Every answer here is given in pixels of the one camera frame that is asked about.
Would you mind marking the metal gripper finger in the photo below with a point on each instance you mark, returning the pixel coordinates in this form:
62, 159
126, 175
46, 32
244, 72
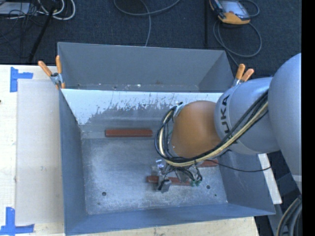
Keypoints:
165, 185
160, 165

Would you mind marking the red-brown flat block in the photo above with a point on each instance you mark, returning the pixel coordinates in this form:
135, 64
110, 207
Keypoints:
128, 133
151, 179
212, 163

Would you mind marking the grey metal bin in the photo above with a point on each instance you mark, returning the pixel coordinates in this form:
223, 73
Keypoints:
118, 171

